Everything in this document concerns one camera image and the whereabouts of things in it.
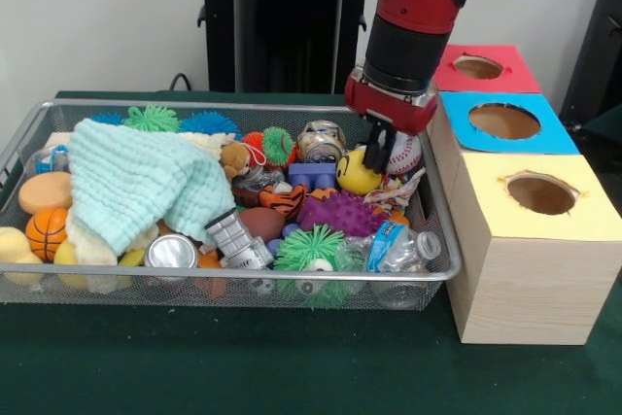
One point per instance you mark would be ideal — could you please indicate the clear shallow bin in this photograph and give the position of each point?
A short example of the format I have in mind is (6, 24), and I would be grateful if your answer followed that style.
(428, 284)

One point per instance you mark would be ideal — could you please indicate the green spiky ball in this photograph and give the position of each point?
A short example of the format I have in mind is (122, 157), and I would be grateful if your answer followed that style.
(311, 250)

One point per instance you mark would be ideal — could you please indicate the large blue spiky ball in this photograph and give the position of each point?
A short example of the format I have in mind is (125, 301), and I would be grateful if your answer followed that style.
(209, 121)

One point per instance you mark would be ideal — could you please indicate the yellow smiley face ball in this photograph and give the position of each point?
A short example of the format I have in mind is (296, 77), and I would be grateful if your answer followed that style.
(356, 176)

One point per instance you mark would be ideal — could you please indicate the purple spiky ball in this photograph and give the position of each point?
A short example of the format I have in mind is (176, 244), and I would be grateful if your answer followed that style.
(340, 213)

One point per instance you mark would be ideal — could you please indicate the green fuzzy monster toy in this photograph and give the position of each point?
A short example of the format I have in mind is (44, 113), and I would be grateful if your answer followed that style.
(153, 119)

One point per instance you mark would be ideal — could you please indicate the small orange basketball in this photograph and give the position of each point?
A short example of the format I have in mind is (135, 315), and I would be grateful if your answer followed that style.
(47, 232)

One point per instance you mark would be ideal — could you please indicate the mint green knitted cloth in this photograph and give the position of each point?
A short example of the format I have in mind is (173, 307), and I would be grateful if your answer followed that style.
(136, 182)

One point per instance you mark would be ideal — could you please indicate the pale orange round sponge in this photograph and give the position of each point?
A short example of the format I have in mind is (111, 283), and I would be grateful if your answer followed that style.
(45, 191)

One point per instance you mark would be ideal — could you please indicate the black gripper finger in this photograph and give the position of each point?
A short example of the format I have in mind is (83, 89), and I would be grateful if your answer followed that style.
(387, 151)
(373, 146)

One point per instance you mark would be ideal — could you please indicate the dark green table cloth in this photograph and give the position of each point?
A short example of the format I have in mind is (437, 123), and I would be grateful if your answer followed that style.
(243, 366)

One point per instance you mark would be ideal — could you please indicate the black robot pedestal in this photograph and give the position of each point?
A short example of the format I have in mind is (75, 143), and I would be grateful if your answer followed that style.
(282, 26)

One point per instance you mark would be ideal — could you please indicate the crushed plastic water bottle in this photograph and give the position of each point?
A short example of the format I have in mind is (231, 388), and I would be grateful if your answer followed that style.
(406, 248)

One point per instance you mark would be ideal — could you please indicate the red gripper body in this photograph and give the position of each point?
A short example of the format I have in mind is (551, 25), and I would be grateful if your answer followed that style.
(389, 109)

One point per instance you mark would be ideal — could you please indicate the white baseball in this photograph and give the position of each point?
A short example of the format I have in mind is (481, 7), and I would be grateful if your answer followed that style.
(406, 155)

